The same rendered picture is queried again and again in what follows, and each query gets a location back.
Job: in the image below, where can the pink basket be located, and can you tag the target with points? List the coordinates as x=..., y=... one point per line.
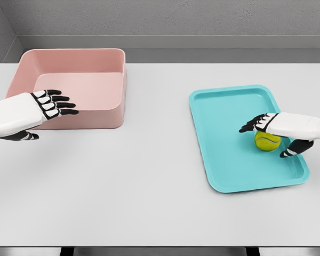
x=77, y=90

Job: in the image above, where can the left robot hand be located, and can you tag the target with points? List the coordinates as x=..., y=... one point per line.
x=14, y=114

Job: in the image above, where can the blue tray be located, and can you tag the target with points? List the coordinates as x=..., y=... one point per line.
x=237, y=154

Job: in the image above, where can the yellow-green tennis ball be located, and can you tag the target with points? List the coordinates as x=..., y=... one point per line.
x=266, y=142

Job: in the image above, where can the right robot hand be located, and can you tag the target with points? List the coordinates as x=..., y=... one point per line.
x=288, y=126

